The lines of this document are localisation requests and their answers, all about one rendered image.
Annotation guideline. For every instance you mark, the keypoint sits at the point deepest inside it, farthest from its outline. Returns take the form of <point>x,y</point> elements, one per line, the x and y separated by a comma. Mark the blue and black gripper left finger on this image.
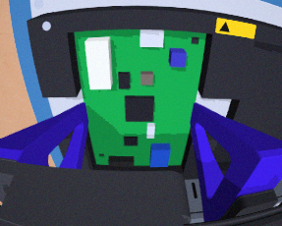
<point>33,144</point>

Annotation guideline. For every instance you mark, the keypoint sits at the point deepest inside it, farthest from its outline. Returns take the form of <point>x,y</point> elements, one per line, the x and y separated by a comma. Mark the green circuit board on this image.
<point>139,87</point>

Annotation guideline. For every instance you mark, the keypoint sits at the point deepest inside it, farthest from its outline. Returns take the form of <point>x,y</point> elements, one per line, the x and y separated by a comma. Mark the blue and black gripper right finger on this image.
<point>256,161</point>

